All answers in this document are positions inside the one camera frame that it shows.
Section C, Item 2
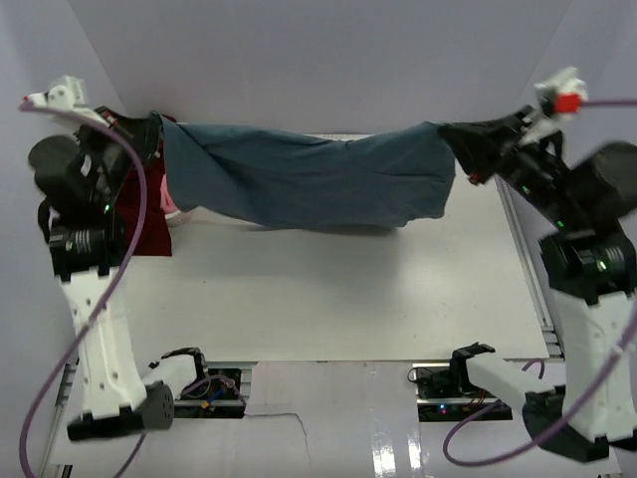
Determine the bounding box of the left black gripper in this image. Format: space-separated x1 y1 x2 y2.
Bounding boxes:
73 105 162 207

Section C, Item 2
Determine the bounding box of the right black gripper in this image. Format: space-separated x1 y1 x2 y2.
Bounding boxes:
436 104 581 228

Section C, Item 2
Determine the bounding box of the teal blue t shirt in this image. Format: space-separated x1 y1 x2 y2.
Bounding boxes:
163 119 456 229

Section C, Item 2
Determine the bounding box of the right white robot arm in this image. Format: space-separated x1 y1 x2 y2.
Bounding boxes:
431 107 636 463

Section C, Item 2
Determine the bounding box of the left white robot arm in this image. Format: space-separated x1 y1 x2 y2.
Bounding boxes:
28 108 211 442

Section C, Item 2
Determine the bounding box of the pink t shirt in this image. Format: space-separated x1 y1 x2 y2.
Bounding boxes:
160 176 180 218

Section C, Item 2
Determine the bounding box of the white plastic laundry basket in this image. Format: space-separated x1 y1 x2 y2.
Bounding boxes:
165 210 194 228

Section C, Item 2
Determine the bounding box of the dark red t shirt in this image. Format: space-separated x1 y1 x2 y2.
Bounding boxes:
111 112 180 258

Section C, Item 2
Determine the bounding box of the paper sheet at back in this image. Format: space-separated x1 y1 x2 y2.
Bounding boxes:
305 133 373 141

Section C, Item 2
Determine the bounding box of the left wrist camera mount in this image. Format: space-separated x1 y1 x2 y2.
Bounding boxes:
23 75 108 125

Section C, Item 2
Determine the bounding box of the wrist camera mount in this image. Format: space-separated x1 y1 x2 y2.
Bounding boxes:
519 67 588 145
23 75 108 125

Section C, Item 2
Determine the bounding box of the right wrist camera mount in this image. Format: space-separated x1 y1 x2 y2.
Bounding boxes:
519 67 588 145

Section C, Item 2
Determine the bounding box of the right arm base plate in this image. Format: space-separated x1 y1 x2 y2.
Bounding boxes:
406 362 497 423

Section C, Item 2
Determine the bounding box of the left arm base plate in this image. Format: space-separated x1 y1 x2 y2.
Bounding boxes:
174 364 252 419

